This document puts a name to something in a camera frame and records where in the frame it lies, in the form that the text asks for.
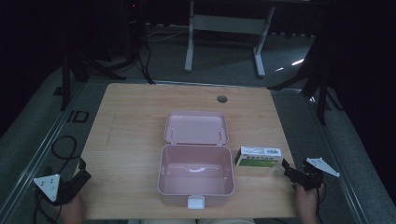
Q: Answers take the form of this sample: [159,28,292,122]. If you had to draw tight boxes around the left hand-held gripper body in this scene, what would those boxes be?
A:
[33,173,89,207]

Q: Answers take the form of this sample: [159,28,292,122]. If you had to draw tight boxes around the white metal desk frame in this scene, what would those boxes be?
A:
[183,0,276,79]

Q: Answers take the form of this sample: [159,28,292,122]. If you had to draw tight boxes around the black looped cable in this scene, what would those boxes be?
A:
[50,135,79,161]

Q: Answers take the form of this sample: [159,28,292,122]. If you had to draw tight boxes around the white and green medicine box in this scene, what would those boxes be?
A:
[233,146,283,169]

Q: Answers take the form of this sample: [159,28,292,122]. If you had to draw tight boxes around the cables on floor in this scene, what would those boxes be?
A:
[135,26,190,86]

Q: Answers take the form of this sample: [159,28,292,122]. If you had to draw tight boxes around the person's left hand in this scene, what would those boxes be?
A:
[58,193,86,224]

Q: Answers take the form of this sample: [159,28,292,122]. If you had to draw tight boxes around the person's right hand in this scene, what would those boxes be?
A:
[294,183,325,224]

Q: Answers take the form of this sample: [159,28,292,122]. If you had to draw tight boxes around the black metal stand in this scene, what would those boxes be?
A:
[51,50,127,112]
[266,29,345,126]

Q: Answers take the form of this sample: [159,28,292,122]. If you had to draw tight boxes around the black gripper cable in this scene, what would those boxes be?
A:
[315,186,327,218]
[33,188,60,224]

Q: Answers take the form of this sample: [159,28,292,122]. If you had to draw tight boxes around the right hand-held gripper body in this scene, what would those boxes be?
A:
[293,157,341,191]

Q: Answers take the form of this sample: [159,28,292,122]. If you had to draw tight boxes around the pink plastic storage box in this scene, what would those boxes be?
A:
[156,110,236,210]

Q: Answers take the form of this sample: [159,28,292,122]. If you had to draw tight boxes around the dark equipment tower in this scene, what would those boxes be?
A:
[122,0,146,60]

